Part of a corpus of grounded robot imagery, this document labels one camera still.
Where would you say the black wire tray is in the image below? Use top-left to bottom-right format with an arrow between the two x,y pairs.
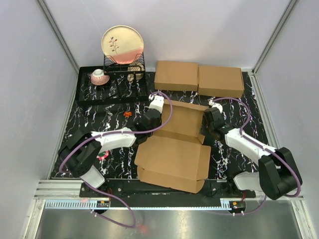
75,66 -> 149,107

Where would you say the cream ceramic mug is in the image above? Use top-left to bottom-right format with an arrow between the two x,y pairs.
127,62 -> 145,82

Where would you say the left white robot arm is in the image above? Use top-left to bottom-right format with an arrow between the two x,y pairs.
58,109 -> 162,197

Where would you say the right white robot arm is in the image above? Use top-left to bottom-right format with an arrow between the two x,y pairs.
203,107 -> 303,200

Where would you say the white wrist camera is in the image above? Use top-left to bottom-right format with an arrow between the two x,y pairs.
149,93 -> 164,113
208,100 -> 223,113

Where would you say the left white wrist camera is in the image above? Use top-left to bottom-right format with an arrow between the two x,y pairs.
149,93 -> 164,113

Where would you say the cream pink floral plate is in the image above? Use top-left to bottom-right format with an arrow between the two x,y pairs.
101,25 -> 144,64

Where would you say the red maple leaf ornament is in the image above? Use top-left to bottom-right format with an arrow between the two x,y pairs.
124,111 -> 132,118

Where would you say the cardboard box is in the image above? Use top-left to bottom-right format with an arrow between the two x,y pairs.
134,101 -> 211,193
155,61 -> 199,92
197,65 -> 244,98

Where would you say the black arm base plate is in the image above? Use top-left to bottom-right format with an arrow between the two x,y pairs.
79,178 -> 257,200

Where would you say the pink patterned bowl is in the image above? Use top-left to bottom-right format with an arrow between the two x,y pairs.
90,69 -> 110,86

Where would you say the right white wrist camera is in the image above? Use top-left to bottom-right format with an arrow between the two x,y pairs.
208,100 -> 223,113

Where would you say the pink green flower coaster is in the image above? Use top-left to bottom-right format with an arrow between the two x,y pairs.
96,150 -> 109,161

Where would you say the black wire plate rack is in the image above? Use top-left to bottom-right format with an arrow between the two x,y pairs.
103,53 -> 146,78

